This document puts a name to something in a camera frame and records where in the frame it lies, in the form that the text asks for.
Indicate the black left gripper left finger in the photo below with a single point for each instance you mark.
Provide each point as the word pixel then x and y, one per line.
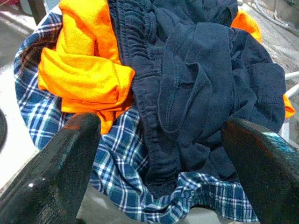
pixel 51 182

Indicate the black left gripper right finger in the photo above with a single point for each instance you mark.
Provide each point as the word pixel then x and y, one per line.
pixel 268 177

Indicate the navy jersey shirt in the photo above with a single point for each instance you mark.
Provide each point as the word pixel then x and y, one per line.
pixel 245 81

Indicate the white laundry basin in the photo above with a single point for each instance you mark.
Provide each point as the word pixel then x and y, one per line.
pixel 98 210

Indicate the blue plaid garment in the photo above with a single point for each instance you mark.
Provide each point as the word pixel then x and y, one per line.
pixel 121 144

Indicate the orange garment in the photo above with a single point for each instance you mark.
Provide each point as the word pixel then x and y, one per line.
pixel 81 70

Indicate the navy ribbed shorts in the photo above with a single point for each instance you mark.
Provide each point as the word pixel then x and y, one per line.
pixel 140 58

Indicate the small pink floor item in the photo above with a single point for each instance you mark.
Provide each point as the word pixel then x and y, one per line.
pixel 9 2

